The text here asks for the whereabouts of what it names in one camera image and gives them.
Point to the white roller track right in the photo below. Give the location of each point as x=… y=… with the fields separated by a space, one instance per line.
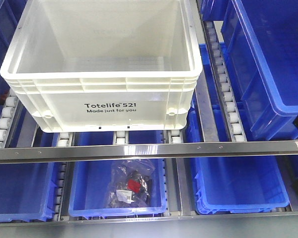
x=234 y=127

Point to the steel lower shelf rail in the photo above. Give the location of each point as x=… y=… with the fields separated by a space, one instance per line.
x=150 y=219

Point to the white plastic tote box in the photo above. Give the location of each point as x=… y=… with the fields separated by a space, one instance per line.
x=105 y=65

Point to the blue bin upper right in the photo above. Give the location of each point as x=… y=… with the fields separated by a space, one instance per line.
x=261 y=38

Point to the steel shelf rail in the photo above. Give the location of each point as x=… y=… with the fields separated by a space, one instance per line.
x=146 y=151
x=150 y=219

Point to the blue bin far lower right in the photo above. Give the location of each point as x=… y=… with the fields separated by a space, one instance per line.
x=288 y=166

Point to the white roller track left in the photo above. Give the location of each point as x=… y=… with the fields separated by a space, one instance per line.
x=6 y=117

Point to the blue bin lower middle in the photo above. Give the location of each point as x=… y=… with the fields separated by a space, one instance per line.
x=89 y=186

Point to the clear bag with parts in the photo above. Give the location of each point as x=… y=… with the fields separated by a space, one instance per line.
x=130 y=185

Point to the white roller track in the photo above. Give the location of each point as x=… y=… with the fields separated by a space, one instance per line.
x=234 y=127
x=6 y=117

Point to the steel upper shelf rail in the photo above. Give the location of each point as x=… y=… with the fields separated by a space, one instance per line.
x=146 y=151

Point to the blue bin lower left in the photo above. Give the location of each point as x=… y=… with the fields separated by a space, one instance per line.
x=27 y=191

